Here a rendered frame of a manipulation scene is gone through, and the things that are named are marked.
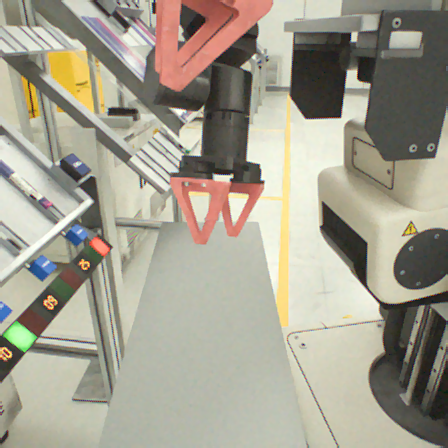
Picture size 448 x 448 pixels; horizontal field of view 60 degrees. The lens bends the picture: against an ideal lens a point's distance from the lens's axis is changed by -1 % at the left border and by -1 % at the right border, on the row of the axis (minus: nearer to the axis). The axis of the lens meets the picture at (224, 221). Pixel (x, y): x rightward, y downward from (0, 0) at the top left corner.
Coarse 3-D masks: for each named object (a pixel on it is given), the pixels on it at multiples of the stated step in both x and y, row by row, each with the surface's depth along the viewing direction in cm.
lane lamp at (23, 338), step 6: (18, 324) 53; (12, 330) 52; (18, 330) 52; (24, 330) 53; (6, 336) 51; (12, 336) 51; (18, 336) 52; (24, 336) 53; (30, 336) 53; (12, 342) 51; (18, 342) 51; (24, 342) 52; (30, 342) 53; (24, 348) 52
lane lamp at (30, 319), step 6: (30, 312) 55; (24, 318) 54; (30, 318) 55; (36, 318) 55; (24, 324) 54; (30, 324) 54; (36, 324) 55; (42, 324) 56; (30, 330) 54; (36, 330) 54; (42, 330) 55; (36, 336) 54
